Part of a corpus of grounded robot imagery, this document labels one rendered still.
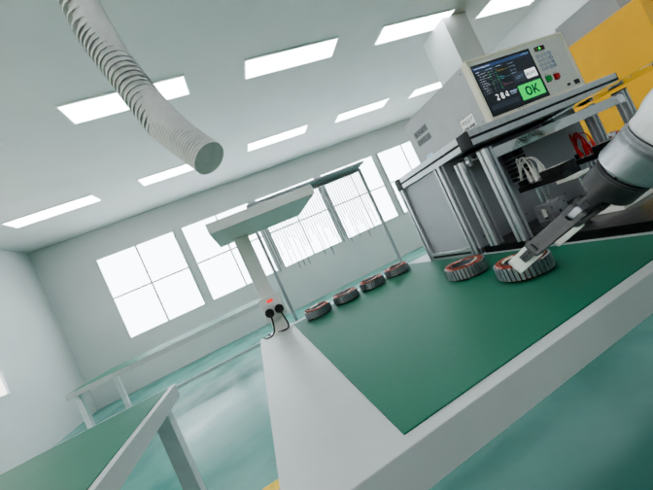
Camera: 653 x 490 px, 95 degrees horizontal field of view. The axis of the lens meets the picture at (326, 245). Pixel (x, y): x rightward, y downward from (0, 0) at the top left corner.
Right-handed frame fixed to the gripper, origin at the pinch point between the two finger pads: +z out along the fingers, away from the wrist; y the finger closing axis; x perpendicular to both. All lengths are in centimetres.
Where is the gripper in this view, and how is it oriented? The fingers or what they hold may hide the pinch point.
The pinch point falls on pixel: (538, 251)
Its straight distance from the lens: 74.4
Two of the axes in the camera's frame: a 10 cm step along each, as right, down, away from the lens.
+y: 8.4, -3.8, 3.8
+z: -0.8, 6.0, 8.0
